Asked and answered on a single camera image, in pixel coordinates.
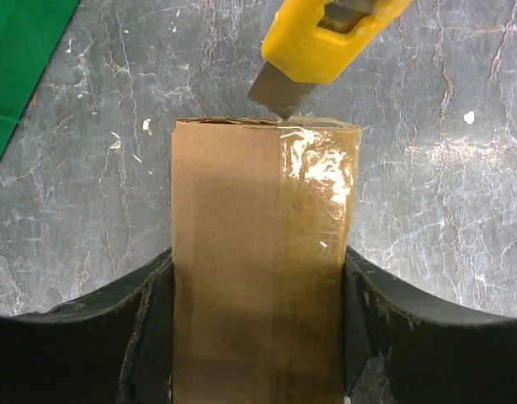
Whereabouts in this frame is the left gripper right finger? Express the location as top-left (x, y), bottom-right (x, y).
top-left (344, 248), bottom-right (517, 403)

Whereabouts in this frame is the brown cardboard express box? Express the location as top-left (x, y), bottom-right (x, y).
top-left (171, 118), bottom-right (361, 403)

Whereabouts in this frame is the yellow utility knife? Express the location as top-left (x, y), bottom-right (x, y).
top-left (248, 0), bottom-right (410, 120)

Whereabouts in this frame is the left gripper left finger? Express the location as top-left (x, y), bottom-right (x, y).
top-left (0, 250), bottom-right (173, 403)

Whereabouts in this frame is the green plastic tray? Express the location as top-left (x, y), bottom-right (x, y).
top-left (0, 0), bottom-right (78, 160)

